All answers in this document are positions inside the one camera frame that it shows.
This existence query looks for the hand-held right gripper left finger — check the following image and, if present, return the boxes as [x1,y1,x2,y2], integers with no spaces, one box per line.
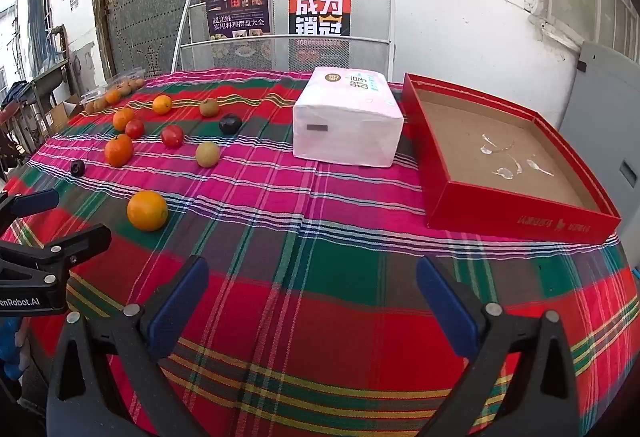
[46,254,210,437]

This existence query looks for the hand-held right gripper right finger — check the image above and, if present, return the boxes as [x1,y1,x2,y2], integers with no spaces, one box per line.
[416,256,596,437]

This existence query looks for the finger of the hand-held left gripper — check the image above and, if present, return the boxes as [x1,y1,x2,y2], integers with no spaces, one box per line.
[0,223,112,290]
[0,190,60,229]

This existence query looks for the large orange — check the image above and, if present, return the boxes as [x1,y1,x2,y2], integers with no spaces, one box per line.
[127,190,169,232]

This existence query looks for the tangerine with stem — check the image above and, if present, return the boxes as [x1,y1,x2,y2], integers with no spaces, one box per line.
[104,134,134,168]

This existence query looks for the red cardboard box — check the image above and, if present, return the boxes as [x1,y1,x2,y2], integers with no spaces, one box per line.
[402,73,622,245]

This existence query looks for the person's left hand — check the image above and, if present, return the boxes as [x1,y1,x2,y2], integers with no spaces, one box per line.
[0,317,28,383]

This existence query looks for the metal workbench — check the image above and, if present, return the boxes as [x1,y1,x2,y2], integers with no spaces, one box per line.
[30,58,71,118]

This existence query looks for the red green plaid tablecloth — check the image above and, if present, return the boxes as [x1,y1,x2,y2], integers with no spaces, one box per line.
[0,67,640,437]

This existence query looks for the clear plastic fruit container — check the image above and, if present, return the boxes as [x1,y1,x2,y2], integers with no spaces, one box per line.
[82,77,146,114]

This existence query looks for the clear tape scraps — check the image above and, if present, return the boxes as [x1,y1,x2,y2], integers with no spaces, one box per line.
[479,133,555,180]

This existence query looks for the pink white tissue pack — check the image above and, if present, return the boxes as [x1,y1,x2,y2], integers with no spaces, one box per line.
[292,66,405,168]

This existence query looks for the grey plastic panel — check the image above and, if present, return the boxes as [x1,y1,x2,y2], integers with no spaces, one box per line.
[560,42,640,238]

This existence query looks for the white metal mesh chair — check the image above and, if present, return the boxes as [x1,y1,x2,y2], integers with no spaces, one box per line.
[171,0,396,74]

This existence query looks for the dark cookbook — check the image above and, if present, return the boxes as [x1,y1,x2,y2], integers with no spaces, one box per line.
[205,0,275,64]

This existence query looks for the red black book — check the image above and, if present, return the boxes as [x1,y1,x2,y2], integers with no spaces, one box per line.
[288,0,352,68]

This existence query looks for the barred window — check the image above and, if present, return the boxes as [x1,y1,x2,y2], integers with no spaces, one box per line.
[597,0,640,63]

